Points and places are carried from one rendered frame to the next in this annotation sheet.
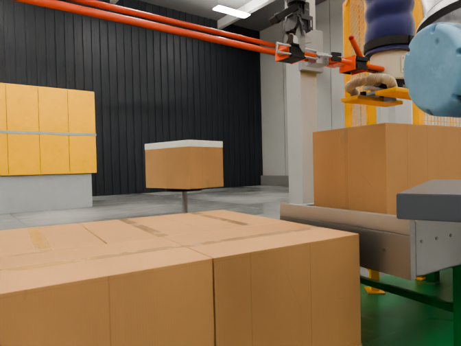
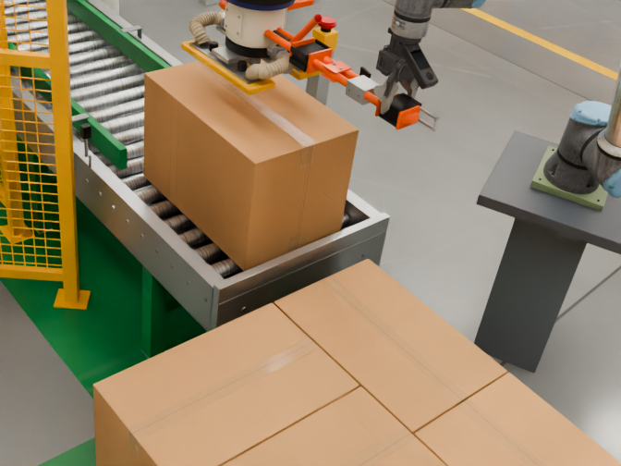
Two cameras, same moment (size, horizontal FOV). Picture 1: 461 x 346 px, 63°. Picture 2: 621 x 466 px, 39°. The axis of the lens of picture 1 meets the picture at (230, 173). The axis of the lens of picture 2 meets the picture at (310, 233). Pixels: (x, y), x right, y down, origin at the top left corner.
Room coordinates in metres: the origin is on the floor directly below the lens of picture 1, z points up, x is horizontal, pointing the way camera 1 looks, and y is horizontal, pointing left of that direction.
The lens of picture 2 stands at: (2.10, 1.66, 2.30)
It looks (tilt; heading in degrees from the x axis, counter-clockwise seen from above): 37 degrees down; 255
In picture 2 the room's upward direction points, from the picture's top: 9 degrees clockwise
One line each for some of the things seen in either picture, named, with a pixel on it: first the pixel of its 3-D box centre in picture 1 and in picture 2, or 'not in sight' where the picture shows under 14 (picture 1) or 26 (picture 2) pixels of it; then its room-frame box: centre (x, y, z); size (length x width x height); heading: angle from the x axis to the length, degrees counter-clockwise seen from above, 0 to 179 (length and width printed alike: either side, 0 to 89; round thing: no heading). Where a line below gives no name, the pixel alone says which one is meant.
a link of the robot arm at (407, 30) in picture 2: not in sight; (408, 24); (1.44, -0.26, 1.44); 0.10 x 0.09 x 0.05; 31
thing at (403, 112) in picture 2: (289, 54); (397, 111); (1.43, -0.24, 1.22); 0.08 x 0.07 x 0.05; 122
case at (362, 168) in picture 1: (391, 172); (244, 153); (1.74, -0.75, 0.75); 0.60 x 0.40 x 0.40; 120
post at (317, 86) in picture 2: not in sight; (308, 149); (1.42, -1.18, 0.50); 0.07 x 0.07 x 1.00; 31
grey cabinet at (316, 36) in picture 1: (311, 50); not in sight; (2.72, -0.60, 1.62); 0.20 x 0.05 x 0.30; 121
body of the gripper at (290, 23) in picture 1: (298, 17); (401, 54); (1.44, -0.27, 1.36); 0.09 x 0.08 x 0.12; 121
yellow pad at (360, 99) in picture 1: (372, 98); (227, 59); (1.82, -0.70, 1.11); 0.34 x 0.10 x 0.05; 122
